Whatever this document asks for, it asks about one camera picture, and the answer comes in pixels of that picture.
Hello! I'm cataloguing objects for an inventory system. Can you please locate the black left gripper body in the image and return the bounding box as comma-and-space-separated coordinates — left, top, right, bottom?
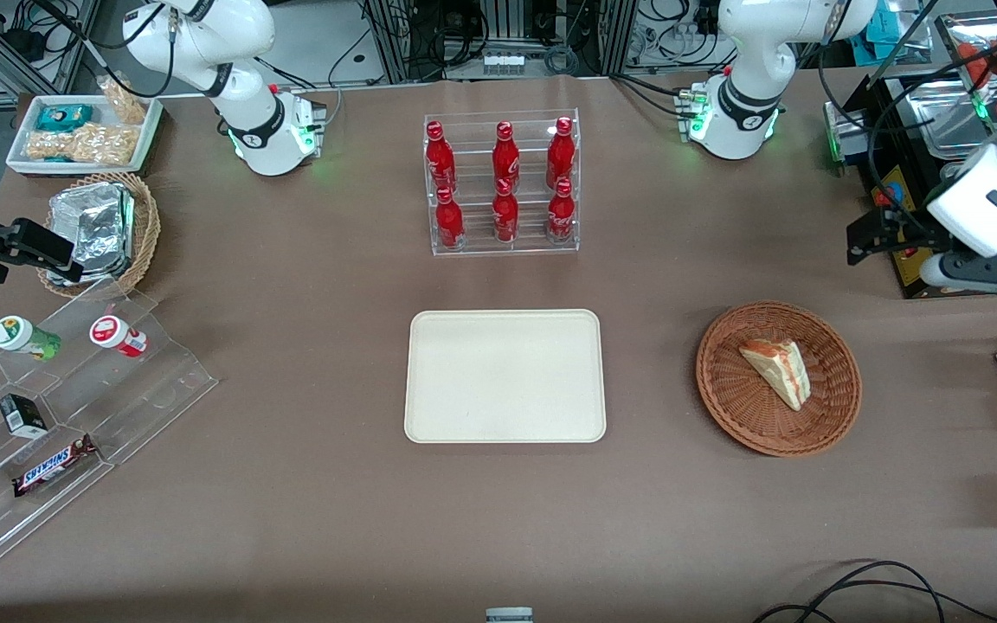
876, 204, 951, 258

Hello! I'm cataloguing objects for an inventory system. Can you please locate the triangle sandwich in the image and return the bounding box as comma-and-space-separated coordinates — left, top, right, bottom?
738, 338, 813, 413

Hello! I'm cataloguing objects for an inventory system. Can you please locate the light wicker basket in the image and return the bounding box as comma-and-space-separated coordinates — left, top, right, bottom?
35, 170, 162, 300

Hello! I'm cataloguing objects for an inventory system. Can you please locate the stainless steel tray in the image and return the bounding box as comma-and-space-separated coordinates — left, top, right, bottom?
904, 76, 997, 162
822, 100, 873, 167

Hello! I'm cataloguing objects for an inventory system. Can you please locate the white rectangular snack tray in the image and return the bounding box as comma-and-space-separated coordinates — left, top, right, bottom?
5, 93, 164, 177

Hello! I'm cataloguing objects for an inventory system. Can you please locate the round brown wicker basket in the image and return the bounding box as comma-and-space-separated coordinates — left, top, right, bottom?
695, 299, 863, 459

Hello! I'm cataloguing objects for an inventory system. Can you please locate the cream plastic tray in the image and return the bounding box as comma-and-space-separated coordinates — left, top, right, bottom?
403, 309, 608, 445

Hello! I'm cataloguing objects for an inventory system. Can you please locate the silver foil container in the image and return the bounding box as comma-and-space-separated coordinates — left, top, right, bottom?
45, 183, 137, 287

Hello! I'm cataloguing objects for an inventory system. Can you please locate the black equipment stand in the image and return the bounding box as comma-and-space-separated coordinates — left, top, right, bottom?
843, 73, 988, 300

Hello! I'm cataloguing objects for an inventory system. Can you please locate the clear bag of nuts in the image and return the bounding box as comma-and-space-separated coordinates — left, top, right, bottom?
23, 123, 139, 166

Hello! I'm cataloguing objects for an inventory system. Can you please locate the teal snack packet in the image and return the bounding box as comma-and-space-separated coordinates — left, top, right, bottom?
35, 103, 95, 133

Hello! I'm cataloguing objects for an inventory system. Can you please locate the clear acrylic step display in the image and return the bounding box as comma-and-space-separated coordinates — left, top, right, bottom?
0, 288, 220, 586

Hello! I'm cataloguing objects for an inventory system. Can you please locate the small black box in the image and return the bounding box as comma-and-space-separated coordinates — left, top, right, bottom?
0, 393, 50, 439

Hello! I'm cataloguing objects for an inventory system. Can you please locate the small clear snack bag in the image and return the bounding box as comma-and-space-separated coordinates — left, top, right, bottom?
97, 74, 148, 126

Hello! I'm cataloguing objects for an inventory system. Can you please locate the snickers chocolate bar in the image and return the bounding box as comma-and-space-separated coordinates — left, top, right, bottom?
11, 434, 100, 499

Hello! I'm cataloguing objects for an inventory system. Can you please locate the red cola bottle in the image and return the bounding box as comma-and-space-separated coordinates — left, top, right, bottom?
547, 177, 576, 245
492, 121, 521, 193
492, 178, 520, 244
434, 187, 466, 252
546, 117, 576, 191
425, 120, 457, 196

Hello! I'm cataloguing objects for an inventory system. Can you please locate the clear acrylic bottle rack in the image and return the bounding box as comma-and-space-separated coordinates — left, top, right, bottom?
423, 109, 582, 257

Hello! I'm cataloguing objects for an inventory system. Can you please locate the brown table cover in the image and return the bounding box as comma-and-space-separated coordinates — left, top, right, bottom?
0, 73, 997, 623

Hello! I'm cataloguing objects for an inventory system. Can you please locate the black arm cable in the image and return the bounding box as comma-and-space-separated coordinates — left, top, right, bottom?
817, 35, 997, 239

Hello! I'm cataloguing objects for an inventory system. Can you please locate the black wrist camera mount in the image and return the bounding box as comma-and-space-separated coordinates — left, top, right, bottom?
920, 249, 997, 300

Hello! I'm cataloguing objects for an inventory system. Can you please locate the black floor cable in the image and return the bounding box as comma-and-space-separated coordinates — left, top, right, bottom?
752, 560, 997, 623

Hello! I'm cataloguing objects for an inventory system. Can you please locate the aluminium frame rack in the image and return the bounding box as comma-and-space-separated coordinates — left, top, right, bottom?
360, 0, 664, 83

